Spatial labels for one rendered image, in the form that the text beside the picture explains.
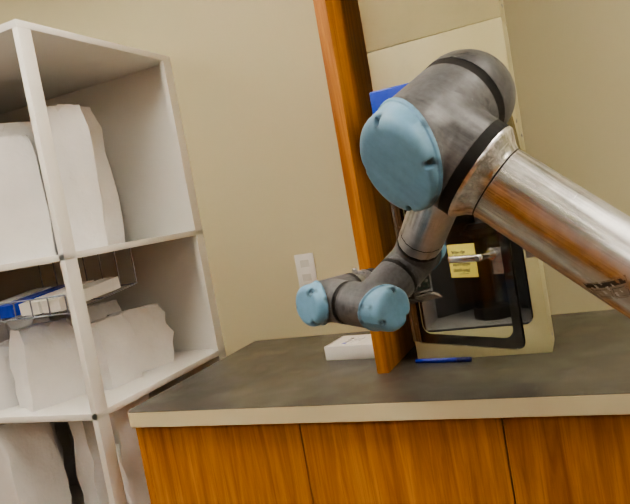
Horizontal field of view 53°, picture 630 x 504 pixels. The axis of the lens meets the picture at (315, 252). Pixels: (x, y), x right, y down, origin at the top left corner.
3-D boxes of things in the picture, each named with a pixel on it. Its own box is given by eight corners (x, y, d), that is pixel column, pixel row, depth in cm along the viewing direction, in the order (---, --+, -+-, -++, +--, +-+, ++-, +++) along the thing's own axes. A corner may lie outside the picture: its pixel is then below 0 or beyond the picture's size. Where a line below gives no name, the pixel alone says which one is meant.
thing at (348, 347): (344, 348, 188) (341, 335, 188) (394, 346, 180) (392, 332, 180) (325, 360, 177) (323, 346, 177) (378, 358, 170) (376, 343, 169)
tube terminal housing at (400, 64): (438, 336, 183) (393, 67, 178) (558, 326, 170) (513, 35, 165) (417, 361, 160) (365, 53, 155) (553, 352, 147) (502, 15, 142)
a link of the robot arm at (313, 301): (325, 333, 106) (293, 326, 112) (372, 317, 113) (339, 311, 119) (320, 287, 105) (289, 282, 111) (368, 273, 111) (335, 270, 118)
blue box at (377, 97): (387, 133, 155) (381, 96, 154) (427, 124, 151) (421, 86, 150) (375, 131, 146) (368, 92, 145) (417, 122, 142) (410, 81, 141)
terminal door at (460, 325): (418, 342, 159) (392, 183, 156) (527, 349, 135) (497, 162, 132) (416, 342, 158) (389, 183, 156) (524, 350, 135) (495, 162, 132)
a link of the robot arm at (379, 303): (412, 262, 102) (364, 258, 111) (371, 307, 97) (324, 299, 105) (430, 299, 106) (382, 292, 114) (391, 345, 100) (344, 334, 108)
